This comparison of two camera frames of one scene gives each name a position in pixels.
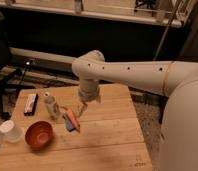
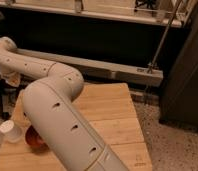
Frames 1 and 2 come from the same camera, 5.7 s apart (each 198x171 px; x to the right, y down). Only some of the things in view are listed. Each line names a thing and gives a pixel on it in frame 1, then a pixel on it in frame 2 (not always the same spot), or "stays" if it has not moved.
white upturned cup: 11,132 stays
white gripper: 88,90 to 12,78
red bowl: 38,134 stays
